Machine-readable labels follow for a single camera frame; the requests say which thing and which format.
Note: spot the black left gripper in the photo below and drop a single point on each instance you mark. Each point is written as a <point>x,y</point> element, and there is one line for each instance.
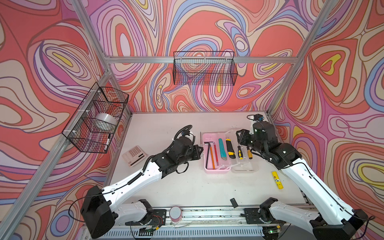
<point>195,148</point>

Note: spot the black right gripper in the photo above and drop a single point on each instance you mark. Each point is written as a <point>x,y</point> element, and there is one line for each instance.
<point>242,137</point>

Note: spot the orange handled hex key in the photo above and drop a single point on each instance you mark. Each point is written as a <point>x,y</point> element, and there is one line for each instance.
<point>212,157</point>

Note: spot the orange handled screwdriver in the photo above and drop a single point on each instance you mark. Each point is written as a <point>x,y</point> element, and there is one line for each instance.
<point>250,155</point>

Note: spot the yellow black utility knife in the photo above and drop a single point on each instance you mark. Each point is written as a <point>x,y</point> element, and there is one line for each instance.
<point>230,149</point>

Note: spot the pink plastic tool box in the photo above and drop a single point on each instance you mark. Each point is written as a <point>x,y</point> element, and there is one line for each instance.
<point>230,165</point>

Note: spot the teal utility knife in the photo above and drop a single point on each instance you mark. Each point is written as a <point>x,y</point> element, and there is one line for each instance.
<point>222,149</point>

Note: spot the yellow black screwdriver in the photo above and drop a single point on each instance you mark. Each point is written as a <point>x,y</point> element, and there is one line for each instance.
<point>240,153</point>

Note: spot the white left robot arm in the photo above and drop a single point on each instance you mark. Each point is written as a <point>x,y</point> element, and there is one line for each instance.
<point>101,208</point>

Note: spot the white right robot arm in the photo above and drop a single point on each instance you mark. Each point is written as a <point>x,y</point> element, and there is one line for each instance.
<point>333,219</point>

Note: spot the yellow glue stick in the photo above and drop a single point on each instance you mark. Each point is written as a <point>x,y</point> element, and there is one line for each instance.
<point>277,180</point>

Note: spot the pink white calculator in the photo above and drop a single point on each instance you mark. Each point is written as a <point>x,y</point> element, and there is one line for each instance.
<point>133,156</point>

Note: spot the small black clip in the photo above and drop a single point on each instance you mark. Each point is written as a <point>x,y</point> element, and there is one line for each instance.
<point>234,203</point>

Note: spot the black marker in basket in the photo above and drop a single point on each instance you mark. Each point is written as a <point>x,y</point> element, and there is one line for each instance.
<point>107,143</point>

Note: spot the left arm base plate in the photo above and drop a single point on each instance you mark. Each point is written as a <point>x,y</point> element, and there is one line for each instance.
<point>156,218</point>

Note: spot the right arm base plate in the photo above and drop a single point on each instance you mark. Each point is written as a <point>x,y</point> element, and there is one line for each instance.
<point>254,216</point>

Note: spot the black wire basket back wall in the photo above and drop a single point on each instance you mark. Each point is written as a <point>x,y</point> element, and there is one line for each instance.
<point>204,68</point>

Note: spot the black wire basket wall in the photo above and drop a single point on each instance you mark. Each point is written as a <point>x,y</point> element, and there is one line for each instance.
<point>204,68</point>
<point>81,132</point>

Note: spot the grey duct tape roll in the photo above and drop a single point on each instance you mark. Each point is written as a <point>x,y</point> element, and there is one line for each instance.
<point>105,122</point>

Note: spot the black wire basket left wall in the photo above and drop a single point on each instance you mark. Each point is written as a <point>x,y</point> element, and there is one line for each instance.
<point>81,132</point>

